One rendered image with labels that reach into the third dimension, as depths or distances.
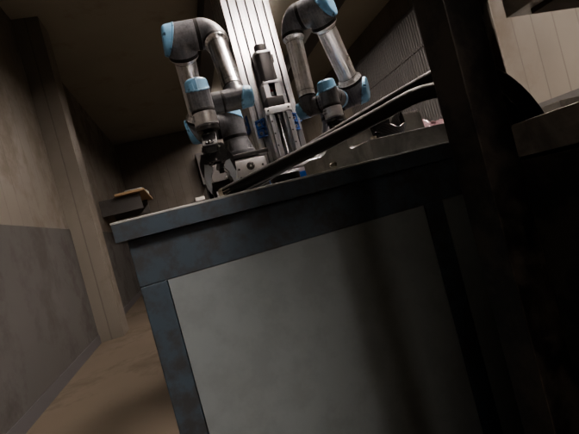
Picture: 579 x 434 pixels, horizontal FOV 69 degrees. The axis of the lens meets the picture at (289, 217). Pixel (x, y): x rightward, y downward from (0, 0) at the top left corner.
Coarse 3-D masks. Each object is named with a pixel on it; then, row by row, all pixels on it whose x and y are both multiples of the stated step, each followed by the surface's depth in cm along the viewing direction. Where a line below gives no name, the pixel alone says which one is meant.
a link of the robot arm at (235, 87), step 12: (204, 24) 158; (216, 24) 160; (204, 36) 158; (216, 36) 157; (204, 48) 164; (216, 48) 153; (228, 48) 156; (216, 60) 151; (228, 60) 150; (228, 72) 146; (228, 84) 144; (240, 84) 144; (228, 96) 141; (240, 96) 141; (252, 96) 143; (228, 108) 142; (240, 108) 145
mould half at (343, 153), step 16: (416, 112) 125; (416, 128) 124; (432, 128) 111; (352, 144) 118; (368, 144) 107; (384, 144) 107; (400, 144) 108; (416, 144) 110; (432, 144) 111; (320, 160) 138; (336, 160) 127; (352, 160) 117; (368, 160) 109
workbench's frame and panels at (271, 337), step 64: (256, 192) 83; (320, 192) 89; (384, 192) 94; (448, 192) 98; (192, 256) 81; (256, 256) 85; (320, 256) 89; (384, 256) 93; (448, 256) 97; (192, 320) 80; (256, 320) 84; (320, 320) 88; (384, 320) 92; (448, 320) 97; (192, 384) 80; (256, 384) 83; (320, 384) 87; (384, 384) 91; (448, 384) 96
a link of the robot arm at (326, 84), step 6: (330, 78) 163; (318, 84) 164; (324, 84) 162; (330, 84) 162; (318, 90) 165; (324, 90) 162; (330, 90) 162; (336, 90) 163; (324, 96) 163; (330, 96) 162; (336, 96) 163; (324, 102) 163; (330, 102) 162; (336, 102) 162; (324, 108) 168
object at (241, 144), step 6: (228, 138) 190; (234, 138) 189; (240, 138) 190; (246, 138) 193; (228, 144) 190; (234, 144) 189; (240, 144) 189; (246, 144) 190; (228, 150) 190; (234, 150) 188; (240, 150) 188; (246, 150) 189; (252, 150) 191
